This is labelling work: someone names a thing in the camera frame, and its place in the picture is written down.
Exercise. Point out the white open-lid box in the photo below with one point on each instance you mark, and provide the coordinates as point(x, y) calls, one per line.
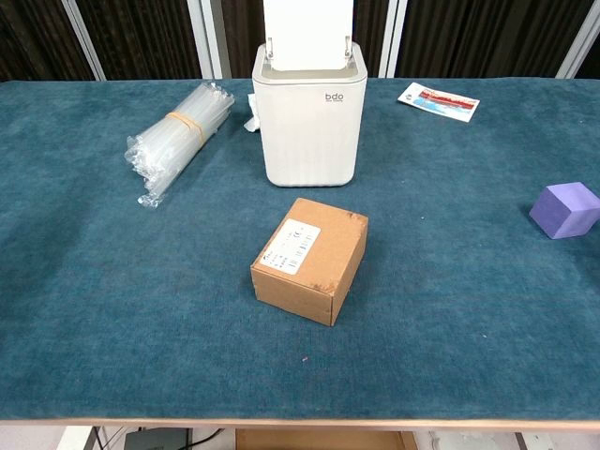
point(309, 136)

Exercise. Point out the purple foam cube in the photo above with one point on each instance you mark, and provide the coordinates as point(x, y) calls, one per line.
point(565, 211)

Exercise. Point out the crumpled white tissue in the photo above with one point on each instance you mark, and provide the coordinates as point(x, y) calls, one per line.
point(253, 117)

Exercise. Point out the teal table cloth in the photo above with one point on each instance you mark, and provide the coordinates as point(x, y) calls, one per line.
point(140, 304)

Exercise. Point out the red and blue snack packet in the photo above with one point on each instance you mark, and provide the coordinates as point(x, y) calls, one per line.
point(438, 100)

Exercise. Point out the bundle of clear plastic sticks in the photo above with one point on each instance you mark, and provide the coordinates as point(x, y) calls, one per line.
point(173, 145)

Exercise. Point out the brown cardboard box with label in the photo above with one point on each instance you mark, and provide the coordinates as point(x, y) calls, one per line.
point(309, 262)

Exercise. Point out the dark grey box under table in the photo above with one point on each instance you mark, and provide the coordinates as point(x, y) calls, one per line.
point(157, 439)

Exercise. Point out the white partition frame post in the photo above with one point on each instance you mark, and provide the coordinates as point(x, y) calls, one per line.
point(206, 37)
point(84, 40)
point(393, 37)
point(579, 40)

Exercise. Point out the open cardboard box on floor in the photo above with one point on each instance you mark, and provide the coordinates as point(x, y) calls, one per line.
point(319, 440)

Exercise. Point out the tan rubber band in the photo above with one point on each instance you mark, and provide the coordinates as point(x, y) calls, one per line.
point(190, 123)

